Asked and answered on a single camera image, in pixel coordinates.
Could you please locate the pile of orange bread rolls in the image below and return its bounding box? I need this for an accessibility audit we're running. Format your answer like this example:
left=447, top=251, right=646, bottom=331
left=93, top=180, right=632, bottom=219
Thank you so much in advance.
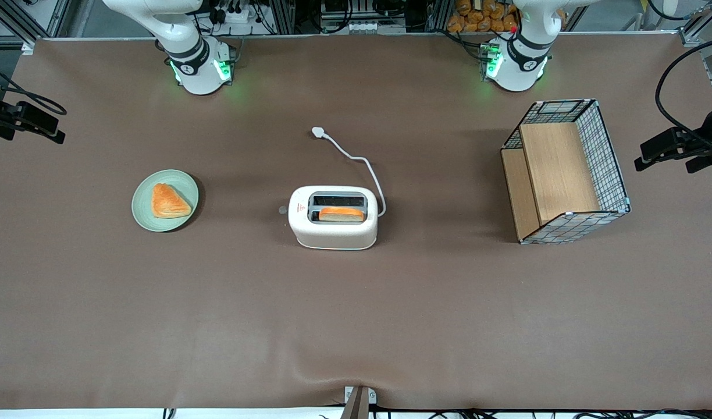
left=447, top=0, right=521, bottom=33

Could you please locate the aluminium frame profile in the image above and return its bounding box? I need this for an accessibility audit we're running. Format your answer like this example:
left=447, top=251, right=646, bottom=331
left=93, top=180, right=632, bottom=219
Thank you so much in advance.
left=679, top=0, right=712, bottom=47
left=0, top=0, right=72, bottom=54

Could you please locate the white power strip with plugs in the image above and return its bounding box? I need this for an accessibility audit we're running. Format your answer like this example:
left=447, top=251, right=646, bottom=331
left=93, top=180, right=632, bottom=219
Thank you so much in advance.
left=208, top=0, right=264, bottom=25

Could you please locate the metal table edge bracket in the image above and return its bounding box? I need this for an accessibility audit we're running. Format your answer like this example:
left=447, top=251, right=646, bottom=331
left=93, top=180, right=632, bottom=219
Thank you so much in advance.
left=343, top=385, right=378, bottom=419

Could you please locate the light wooden shelf board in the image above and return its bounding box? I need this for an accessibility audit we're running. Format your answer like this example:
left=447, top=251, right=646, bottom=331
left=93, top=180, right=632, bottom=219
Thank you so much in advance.
left=501, top=122, right=601, bottom=241

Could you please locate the toast slice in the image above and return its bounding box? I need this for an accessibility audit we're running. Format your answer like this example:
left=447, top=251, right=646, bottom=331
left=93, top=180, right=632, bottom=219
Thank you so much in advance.
left=318, top=207, right=365, bottom=223

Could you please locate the wire basket with wooden shelf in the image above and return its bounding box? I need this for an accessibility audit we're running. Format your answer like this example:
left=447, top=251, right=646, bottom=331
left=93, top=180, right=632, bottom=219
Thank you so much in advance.
left=500, top=98, right=631, bottom=245

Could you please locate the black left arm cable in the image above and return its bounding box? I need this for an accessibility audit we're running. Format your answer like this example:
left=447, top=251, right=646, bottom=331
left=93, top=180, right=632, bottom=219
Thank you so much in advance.
left=656, top=36, right=712, bottom=146

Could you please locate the white toaster power cord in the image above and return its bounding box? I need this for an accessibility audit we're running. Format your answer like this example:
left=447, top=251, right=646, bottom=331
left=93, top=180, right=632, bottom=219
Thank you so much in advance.
left=311, top=126, right=387, bottom=218

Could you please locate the triangular golden pastry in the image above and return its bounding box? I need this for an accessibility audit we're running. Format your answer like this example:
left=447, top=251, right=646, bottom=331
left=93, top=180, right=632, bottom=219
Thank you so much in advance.
left=152, top=183, right=193, bottom=219

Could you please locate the pale green plate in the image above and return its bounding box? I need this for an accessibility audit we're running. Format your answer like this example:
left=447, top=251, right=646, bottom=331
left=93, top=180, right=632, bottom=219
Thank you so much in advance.
left=131, top=169, right=200, bottom=232

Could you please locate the white two-slot toaster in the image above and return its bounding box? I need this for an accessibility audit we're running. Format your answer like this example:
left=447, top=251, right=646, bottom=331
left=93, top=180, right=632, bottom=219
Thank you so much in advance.
left=288, top=186, right=379, bottom=251

